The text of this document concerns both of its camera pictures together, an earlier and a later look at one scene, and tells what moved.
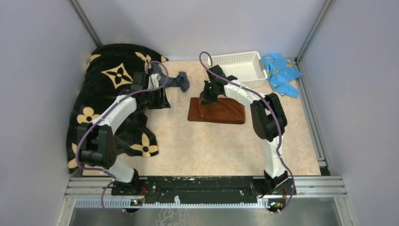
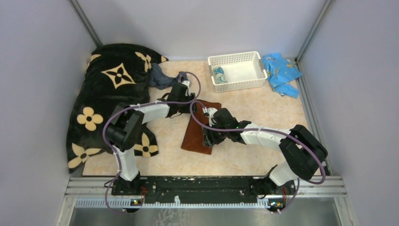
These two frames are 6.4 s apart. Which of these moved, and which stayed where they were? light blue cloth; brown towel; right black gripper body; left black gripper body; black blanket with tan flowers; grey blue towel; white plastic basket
Moved: left black gripper body; right black gripper body; brown towel
Stayed: white plastic basket; light blue cloth; grey blue towel; black blanket with tan flowers
